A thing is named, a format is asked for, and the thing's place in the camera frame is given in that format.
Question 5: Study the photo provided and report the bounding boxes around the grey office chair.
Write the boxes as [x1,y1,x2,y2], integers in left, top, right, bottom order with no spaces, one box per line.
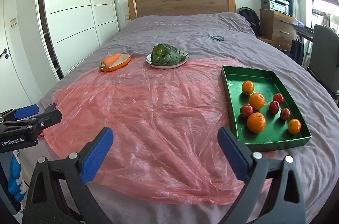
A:
[308,25,338,96]

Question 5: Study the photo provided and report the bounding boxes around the white wardrobe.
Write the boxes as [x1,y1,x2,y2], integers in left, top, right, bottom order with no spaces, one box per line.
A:
[43,0,119,76]

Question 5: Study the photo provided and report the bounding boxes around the wooden headboard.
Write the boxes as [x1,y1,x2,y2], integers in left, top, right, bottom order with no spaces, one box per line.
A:
[127,0,236,21]

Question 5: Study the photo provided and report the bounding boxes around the green bok choy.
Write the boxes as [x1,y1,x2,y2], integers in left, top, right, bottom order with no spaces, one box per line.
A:
[151,43,186,66]

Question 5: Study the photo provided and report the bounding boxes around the black backpack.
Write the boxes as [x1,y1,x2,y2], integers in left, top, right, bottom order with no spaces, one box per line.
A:
[238,7,260,36]

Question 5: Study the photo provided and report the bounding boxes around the small red apple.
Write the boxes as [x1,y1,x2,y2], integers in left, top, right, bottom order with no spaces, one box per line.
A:
[280,107,291,121]

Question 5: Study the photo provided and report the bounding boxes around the blue white gloved hand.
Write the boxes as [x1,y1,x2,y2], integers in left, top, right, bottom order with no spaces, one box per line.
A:
[7,154,27,202]

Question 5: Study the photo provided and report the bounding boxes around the large orange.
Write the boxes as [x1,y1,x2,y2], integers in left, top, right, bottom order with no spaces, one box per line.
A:
[246,112,266,133]

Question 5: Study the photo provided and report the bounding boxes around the green rectangular tray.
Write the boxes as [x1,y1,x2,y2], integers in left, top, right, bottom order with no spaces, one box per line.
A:
[221,65,311,152]

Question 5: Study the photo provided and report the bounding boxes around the white oval plate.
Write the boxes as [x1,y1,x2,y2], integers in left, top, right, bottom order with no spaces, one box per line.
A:
[145,49,190,70]

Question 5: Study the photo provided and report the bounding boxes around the orange oval dish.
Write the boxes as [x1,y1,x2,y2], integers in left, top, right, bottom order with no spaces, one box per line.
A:
[99,54,131,72]

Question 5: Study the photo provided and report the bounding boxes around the dark object on bed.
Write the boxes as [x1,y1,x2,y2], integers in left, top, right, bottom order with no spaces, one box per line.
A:
[210,36,225,42]

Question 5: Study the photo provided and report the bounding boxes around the wooden drawer cabinet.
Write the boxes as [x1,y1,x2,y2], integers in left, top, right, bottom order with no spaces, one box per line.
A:
[258,9,296,55]

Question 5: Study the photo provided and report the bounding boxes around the orange carrot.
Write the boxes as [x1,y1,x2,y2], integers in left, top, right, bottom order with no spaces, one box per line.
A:
[99,53,121,69]

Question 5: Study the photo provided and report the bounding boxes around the white door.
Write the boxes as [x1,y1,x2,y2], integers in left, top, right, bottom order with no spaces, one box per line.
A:
[1,0,42,111]

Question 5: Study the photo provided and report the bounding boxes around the pink plastic sheet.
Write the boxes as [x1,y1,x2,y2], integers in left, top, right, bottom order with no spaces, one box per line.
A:
[44,57,244,205]

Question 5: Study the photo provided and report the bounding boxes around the orange mandarin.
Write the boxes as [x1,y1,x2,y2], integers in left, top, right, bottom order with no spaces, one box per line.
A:
[249,93,265,110]
[241,81,254,95]
[288,118,301,135]

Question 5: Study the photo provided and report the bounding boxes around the white printer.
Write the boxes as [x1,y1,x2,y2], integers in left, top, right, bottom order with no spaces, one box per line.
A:
[261,0,290,15]

